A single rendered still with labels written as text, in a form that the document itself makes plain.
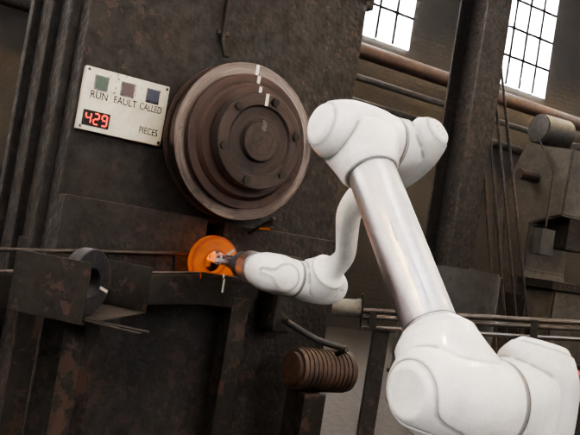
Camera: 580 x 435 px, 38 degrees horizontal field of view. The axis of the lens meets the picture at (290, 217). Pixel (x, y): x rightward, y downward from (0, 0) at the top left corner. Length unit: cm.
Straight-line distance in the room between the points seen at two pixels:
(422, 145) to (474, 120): 491
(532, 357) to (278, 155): 119
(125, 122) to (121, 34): 25
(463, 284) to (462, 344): 360
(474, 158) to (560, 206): 355
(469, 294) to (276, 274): 299
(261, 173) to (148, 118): 37
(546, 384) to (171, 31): 158
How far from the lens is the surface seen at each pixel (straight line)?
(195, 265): 247
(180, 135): 242
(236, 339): 255
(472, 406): 140
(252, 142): 243
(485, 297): 511
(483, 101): 682
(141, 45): 256
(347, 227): 205
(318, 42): 288
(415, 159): 183
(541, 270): 1064
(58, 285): 193
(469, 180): 670
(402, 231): 159
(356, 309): 263
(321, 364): 255
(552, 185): 1030
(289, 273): 216
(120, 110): 250
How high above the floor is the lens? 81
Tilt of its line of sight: 2 degrees up
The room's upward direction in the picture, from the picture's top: 9 degrees clockwise
